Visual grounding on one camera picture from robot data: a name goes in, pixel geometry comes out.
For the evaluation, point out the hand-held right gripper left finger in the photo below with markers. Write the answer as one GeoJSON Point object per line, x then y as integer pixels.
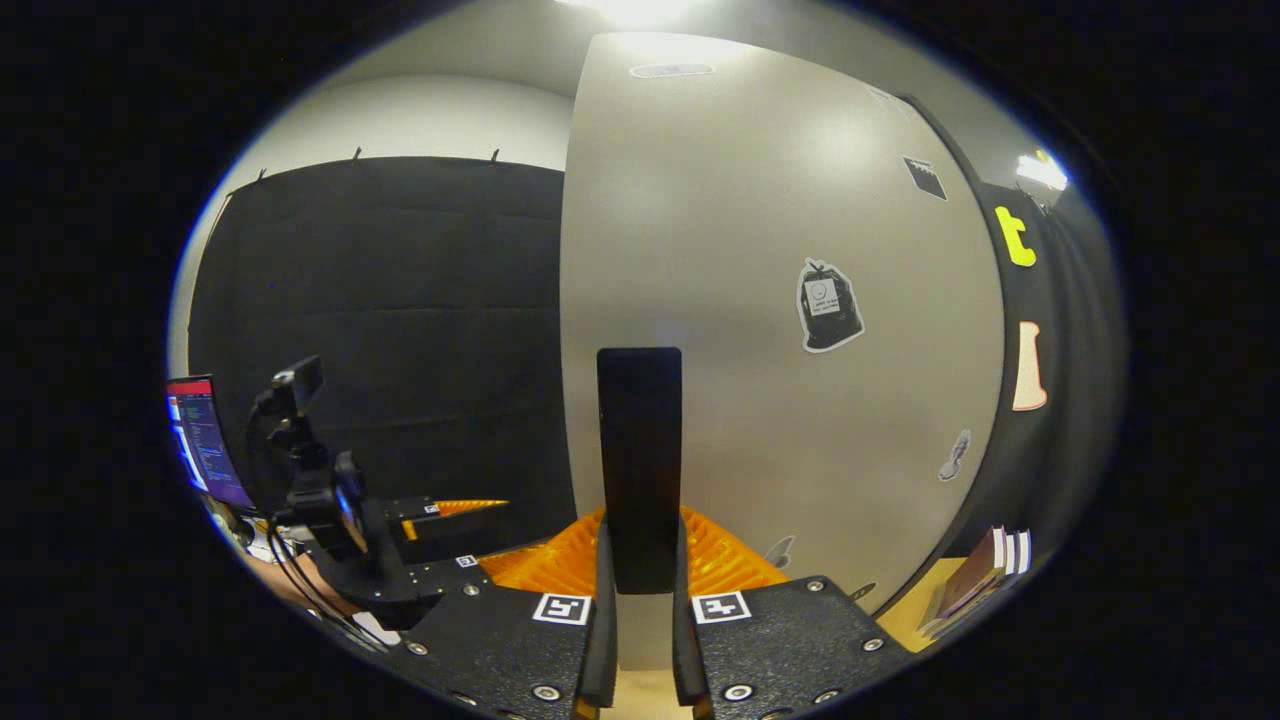
{"type": "Point", "coordinates": [500, 650]}

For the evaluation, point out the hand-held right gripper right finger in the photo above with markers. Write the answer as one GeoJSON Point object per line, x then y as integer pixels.
{"type": "Point", "coordinates": [790, 650]}

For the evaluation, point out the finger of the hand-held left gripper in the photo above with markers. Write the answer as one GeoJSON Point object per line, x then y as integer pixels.
{"type": "Point", "coordinates": [450, 518]}
{"type": "Point", "coordinates": [445, 578]}

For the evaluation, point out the grey cabinet door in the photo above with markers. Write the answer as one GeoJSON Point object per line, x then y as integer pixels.
{"type": "Point", "coordinates": [760, 200]}

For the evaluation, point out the computer monitor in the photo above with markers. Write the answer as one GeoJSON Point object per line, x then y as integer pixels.
{"type": "Point", "coordinates": [208, 440]}

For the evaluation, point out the pink cover book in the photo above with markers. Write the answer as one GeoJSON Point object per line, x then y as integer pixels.
{"type": "Point", "coordinates": [965, 585]}

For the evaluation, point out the black backdrop cloth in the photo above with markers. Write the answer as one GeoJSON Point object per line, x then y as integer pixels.
{"type": "Point", "coordinates": [420, 300]}

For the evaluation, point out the black spine book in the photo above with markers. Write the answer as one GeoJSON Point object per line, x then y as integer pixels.
{"type": "Point", "coordinates": [1010, 560]}

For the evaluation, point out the small ceiling light panel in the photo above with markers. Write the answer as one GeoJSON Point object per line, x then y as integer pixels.
{"type": "Point", "coordinates": [1042, 170]}

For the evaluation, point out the large ceiling light panel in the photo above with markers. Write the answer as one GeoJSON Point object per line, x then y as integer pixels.
{"type": "Point", "coordinates": [635, 8]}

